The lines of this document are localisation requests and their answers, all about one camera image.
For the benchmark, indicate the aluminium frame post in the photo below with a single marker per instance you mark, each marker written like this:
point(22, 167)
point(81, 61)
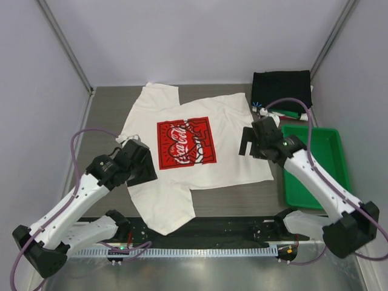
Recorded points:
point(63, 42)
point(334, 34)

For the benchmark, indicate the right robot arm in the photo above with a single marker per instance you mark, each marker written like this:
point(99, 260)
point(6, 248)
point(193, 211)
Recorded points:
point(349, 223)

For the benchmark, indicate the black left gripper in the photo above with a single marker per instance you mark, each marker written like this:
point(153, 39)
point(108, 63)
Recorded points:
point(149, 173)

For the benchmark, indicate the right aluminium frame post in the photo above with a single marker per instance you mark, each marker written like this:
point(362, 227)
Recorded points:
point(334, 34)

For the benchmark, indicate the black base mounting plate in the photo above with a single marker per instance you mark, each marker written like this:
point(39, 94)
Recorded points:
point(240, 232)

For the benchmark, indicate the folded green t-shirt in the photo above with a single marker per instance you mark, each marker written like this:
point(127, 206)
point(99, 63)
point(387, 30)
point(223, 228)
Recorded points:
point(291, 115)

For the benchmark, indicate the folded white t-shirt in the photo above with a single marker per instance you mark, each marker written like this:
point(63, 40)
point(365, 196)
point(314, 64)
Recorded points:
point(306, 117)

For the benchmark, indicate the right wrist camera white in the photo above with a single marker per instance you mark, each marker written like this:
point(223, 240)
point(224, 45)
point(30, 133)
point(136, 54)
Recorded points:
point(265, 113)

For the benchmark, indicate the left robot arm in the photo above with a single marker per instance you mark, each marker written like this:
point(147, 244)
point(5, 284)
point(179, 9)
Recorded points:
point(49, 242)

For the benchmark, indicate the slotted cable duct rail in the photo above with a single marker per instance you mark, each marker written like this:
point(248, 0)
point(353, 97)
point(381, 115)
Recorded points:
point(104, 252)

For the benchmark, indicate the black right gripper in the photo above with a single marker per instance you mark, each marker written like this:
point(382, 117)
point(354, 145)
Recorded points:
point(248, 136)

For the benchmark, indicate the left aluminium frame post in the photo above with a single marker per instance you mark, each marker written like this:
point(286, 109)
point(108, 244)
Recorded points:
point(63, 42)

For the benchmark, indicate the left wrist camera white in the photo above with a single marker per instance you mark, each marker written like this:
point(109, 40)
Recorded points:
point(128, 139)

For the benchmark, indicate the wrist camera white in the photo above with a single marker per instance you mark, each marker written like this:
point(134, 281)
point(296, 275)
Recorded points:
point(128, 139)
point(265, 113)

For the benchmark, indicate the white t-shirt red print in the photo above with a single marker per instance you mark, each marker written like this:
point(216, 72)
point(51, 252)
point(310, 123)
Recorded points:
point(194, 146)

